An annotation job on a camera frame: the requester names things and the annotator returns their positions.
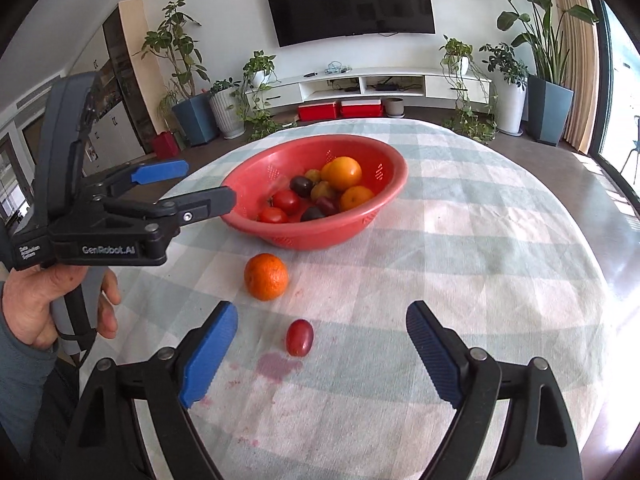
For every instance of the person's left forearm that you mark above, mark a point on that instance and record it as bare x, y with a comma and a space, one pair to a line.
20, 385

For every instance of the white television cabinet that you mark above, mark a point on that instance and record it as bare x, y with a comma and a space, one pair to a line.
440, 87

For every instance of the medium smooth orange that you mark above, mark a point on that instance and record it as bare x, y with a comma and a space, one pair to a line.
357, 198

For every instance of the black wall television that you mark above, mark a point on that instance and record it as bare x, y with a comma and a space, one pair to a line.
350, 2

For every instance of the plant in tall white pot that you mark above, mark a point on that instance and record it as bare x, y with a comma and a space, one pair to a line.
510, 105

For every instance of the white and brown wall cupboard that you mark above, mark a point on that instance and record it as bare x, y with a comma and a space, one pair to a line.
120, 130

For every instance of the black set-top box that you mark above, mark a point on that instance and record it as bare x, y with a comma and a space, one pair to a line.
387, 86

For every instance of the large plant in dark pot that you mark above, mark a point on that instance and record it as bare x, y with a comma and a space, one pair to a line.
547, 110

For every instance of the plant in ribbed white pot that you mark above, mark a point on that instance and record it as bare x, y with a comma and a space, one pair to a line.
227, 112

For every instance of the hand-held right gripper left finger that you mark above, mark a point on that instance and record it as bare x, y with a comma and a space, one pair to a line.
207, 355

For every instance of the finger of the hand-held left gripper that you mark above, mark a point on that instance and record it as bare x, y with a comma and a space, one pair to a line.
160, 171
215, 200

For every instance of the tall plant in blue pot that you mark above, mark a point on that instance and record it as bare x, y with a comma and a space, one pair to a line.
195, 120

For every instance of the red storage box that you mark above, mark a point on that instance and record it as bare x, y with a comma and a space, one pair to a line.
316, 111
361, 108

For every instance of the grey chair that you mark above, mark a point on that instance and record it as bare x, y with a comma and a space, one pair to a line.
634, 150

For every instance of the oval red plum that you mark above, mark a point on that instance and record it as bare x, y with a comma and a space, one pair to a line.
299, 338

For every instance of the red plastic colander bowl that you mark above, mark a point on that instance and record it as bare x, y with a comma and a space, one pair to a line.
300, 237

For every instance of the person's left hand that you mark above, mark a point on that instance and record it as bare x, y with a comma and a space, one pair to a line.
30, 300

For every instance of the trailing plant in white pot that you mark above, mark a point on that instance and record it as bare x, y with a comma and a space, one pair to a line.
456, 52
258, 65

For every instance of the large smooth orange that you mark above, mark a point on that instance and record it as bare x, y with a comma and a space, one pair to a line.
341, 173

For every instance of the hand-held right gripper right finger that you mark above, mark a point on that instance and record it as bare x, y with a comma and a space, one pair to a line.
432, 355

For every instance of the bumpy orange mandarin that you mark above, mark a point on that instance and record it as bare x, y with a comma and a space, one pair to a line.
266, 277

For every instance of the beige curtain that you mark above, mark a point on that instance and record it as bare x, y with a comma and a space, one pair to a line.
586, 110

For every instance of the red tomato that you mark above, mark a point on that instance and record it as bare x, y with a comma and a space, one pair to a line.
286, 201
272, 216

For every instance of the red bin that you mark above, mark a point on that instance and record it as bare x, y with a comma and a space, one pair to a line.
166, 145

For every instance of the window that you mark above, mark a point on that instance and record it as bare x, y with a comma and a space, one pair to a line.
620, 85

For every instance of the dark purple plum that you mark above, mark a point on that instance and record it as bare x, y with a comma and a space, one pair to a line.
312, 214
301, 186

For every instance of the grey round pot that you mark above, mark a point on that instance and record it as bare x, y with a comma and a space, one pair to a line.
394, 107

